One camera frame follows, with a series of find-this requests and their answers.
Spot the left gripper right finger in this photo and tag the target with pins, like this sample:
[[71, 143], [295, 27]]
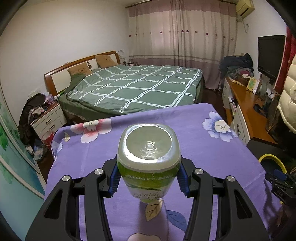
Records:
[[237, 217]]

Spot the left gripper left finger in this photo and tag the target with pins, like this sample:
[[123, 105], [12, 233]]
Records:
[[58, 218]]

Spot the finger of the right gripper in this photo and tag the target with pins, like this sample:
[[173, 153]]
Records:
[[284, 176], [275, 181]]

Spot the white green drink bottle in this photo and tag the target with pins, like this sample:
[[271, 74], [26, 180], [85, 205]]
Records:
[[148, 159]]

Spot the yellow-rim trash bin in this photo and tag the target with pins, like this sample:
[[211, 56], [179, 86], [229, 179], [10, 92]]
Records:
[[275, 160]]

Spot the sliding wardrobe door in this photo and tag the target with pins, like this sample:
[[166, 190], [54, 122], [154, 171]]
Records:
[[15, 156]]

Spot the white puffer jacket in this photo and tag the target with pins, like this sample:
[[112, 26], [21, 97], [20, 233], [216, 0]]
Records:
[[287, 101]]

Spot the purple floral blanket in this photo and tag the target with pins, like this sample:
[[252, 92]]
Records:
[[204, 138]]

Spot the wooden dresser desk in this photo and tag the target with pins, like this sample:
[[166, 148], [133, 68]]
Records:
[[247, 123]]

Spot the red plastic bucket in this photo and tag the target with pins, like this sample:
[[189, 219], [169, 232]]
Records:
[[47, 138]]

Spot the white bedside nightstand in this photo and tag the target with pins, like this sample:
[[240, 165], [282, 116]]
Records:
[[51, 120]]

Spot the dark clothes pile on nightstand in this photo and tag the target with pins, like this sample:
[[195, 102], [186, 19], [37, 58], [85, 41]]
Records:
[[30, 112]]

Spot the clothes pile on desk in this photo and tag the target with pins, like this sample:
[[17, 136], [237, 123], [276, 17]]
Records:
[[234, 62]]

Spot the red striped garment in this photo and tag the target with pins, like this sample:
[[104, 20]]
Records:
[[288, 55]]

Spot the black television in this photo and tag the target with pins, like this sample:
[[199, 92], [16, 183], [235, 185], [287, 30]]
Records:
[[270, 53]]

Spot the green plaid bed quilt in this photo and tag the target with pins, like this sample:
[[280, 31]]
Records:
[[121, 90]]

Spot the left brown pillow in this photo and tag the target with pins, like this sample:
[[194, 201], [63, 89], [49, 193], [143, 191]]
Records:
[[80, 69]]

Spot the brown pillow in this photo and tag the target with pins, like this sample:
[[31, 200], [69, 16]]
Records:
[[80, 69], [105, 61]]

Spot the right brown pillow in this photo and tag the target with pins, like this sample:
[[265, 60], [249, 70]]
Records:
[[105, 61]]

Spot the pink striped curtain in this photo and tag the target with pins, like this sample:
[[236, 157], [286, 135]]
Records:
[[196, 34]]

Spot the wall air conditioner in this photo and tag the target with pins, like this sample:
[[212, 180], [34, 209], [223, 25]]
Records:
[[243, 9]]

